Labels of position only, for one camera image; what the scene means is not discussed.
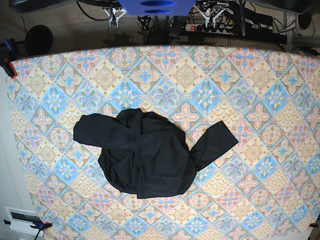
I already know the black t-shirt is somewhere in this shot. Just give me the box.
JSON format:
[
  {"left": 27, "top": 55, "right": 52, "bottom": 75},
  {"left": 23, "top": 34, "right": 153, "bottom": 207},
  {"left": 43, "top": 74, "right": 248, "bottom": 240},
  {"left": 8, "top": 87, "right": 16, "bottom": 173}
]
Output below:
[{"left": 73, "top": 108, "right": 238, "bottom": 199}]

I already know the white power strip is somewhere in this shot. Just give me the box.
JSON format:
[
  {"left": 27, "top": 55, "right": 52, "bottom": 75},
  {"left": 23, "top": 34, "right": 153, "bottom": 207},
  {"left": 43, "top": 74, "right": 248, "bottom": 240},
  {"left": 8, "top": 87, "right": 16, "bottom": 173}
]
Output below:
[{"left": 184, "top": 23, "right": 233, "bottom": 35}]

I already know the patterned tablecloth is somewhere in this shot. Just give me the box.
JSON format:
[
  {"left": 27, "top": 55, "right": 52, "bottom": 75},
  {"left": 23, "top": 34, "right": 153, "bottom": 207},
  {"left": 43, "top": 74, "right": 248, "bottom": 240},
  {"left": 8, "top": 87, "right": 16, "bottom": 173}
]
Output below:
[{"left": 6, "top": 46, "right": 320, "bottom": 240}]

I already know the black round stool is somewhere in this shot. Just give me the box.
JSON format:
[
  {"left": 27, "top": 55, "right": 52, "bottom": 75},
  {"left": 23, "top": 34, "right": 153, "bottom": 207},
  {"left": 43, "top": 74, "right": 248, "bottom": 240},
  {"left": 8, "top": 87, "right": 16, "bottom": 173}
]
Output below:
[{"left": 24, "top": 25, "right": 54, "bottom": 56}]

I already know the blue clamp bottom left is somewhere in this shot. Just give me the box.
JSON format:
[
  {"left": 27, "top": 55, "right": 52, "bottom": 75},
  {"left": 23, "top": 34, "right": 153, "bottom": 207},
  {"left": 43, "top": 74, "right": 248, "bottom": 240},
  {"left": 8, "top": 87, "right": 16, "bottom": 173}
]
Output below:
[{"left": 3, "top": 219, "right": 53, "bottom": 231}]

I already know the blue clamp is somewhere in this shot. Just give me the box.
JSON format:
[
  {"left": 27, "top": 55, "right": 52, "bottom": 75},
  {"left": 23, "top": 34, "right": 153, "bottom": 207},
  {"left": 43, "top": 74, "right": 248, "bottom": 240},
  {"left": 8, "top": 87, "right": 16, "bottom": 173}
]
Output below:
[
  {"left": 3, "top": 38, "right": 16, "bottom": 55},
  {"left": 3, "top": 219, "right": 53, "bottom": 231}
]

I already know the black orange clamp left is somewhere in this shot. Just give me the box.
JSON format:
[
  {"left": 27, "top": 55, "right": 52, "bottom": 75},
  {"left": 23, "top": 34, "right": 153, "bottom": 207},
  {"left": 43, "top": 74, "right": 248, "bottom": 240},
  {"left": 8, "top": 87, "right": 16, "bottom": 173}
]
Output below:
[{"left": 0, "top": 57, "right": 17, "bottom": 79}]

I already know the white floor box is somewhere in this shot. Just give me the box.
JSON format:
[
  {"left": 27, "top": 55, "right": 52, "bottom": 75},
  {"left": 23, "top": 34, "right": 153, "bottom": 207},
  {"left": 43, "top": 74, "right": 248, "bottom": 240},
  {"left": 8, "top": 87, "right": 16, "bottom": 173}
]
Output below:
[{"left": 4, "top": 206, "right": 41, "bottom": 236}]

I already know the blue clamp top left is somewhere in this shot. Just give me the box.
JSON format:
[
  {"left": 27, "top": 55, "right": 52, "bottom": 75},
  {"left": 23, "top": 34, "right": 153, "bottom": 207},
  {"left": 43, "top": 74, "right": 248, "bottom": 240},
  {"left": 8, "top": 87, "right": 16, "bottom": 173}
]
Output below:
[{"left": 3, "top": 38, "right": 16, "bottom": 55}]

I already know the orange clamp bottom right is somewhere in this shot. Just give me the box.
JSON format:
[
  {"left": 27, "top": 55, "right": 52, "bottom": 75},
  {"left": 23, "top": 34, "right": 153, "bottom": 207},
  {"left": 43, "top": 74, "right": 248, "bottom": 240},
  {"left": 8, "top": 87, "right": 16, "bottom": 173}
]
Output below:
[{"left": 308, "top": 222, "right": 319, "bottom": 228}]

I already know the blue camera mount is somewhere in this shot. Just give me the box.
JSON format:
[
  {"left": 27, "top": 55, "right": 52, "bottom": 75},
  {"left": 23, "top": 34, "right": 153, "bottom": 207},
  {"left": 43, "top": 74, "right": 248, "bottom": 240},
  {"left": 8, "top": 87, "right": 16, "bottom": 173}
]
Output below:
[{"left": 118, "top": 0, "right": 196, "bottom": 16}]

